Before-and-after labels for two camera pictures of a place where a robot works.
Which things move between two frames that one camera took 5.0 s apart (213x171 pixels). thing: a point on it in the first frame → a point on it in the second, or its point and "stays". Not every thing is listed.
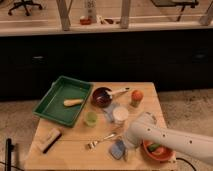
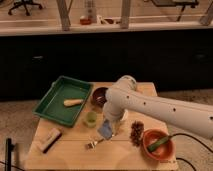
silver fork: [93, 143] stays
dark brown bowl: [101, 97] stays
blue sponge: [117, 149] → [105, 131]
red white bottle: [85, 20] stays
